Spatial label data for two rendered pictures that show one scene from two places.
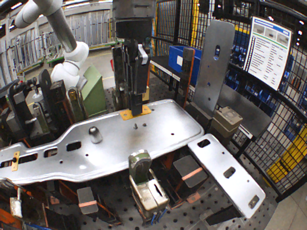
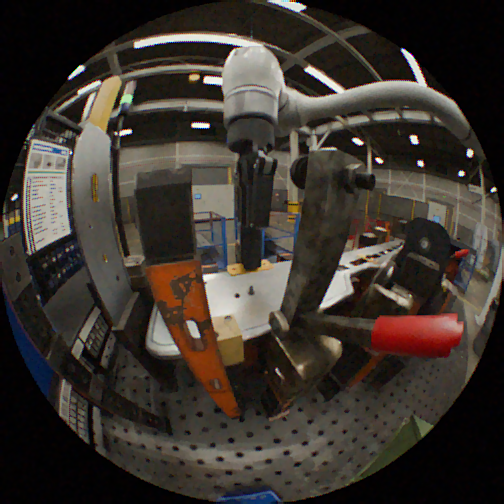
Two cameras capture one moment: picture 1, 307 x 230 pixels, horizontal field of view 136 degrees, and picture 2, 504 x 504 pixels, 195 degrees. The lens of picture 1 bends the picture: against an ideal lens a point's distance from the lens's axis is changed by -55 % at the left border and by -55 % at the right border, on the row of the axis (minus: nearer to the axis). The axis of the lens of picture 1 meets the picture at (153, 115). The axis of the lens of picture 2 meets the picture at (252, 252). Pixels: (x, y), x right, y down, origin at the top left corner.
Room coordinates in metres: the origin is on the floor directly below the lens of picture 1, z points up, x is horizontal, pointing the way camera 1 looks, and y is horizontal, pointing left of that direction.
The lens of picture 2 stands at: (0.54, 0.09, 1.18)
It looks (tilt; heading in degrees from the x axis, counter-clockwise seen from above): 21 degrees down; 188
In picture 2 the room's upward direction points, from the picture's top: straight up
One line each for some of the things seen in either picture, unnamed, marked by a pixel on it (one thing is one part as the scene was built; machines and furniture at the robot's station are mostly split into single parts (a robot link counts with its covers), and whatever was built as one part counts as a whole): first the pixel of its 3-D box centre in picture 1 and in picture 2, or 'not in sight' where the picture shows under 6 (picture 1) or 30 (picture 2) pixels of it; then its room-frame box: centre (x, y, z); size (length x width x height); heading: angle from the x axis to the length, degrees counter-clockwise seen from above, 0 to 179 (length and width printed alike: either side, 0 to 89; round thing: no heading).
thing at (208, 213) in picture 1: (226, 214); not in sight; (0.04, -0.27, 0.84); 0.11 x 0.06 x 0.29; 29
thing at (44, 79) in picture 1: (45, 128); (401, 308); (0.30, 0.47, 0.94); 0.18 x 0.13 x 0.49; 119
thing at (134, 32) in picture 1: (133, 39); (250, 153); (0.30, 0.05, 1.26); 0.08 x 0.07 x 0.09; 29
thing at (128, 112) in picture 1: (135, 111); (250, 265); (0.30, 0.05, 1.06); 0.08 x 0.04 x 0.01; 119
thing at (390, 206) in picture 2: not in sight; (411, 222); (-4.42, 6.28, 1.00); 3.64 x 0.14 x 2.00; 34
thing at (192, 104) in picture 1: (193, 135); (152, 351); (0.42, -0.19, 0.85); 0.12 x 0.03 x 0.30; 29
